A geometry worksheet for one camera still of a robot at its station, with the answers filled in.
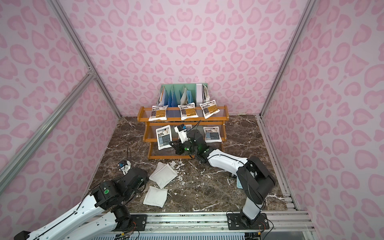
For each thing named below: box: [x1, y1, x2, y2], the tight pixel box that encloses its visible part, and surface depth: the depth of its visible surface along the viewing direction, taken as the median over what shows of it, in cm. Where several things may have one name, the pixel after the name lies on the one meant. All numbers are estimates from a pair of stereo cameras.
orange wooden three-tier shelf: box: [137, 105, 230, 160], surface depth 83 cm
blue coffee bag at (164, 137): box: [155, 124, 172, 151], surface depth 84 cm
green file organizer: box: [156, 83, 210, 107], surface depth 105 cm
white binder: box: [196, 83, 203, 107], surface depth 100 cm
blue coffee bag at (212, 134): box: [203, 126, 223, 143], surface depth 90 cm
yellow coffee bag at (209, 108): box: [199, 100, 221, 119], surface depth 83 cm
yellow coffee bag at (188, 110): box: [177, 102, 199, 121], surface depth 82 cm
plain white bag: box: [142, 186, 168, 208], surface depth 82 cm
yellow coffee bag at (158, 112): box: [148, 105, 169, 121], surface depth 82 cm
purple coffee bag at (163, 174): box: [149, 161, 178, 189], surface depth 91 cm
